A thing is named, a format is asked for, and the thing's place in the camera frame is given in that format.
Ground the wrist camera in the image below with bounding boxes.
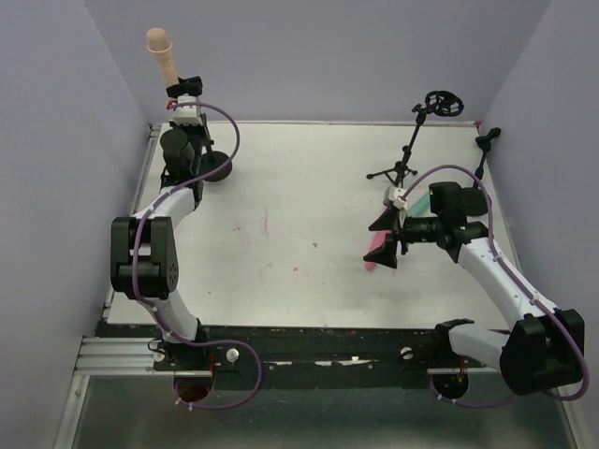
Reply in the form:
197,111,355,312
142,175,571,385
167,94,202,126
383,185,408,210

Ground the beige microphone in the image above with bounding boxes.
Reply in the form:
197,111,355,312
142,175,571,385
146,28,179,88

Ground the black round-base clip stand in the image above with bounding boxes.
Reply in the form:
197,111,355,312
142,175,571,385
159,77,232,182

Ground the teal microphone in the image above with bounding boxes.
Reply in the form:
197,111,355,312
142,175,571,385
407,194,430,217

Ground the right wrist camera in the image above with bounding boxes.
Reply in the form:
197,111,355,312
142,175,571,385
383,185,408,210

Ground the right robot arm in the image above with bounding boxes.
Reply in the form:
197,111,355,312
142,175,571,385
363,181,590,400

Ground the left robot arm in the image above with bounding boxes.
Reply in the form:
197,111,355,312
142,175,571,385
110,121,211,346

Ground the black tripod shock-mount stand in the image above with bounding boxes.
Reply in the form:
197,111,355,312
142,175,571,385
366,90,464,187

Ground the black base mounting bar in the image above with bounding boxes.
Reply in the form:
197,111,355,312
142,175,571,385
153,326,469,390

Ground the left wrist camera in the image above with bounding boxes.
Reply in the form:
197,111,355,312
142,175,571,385
167,94,202,126

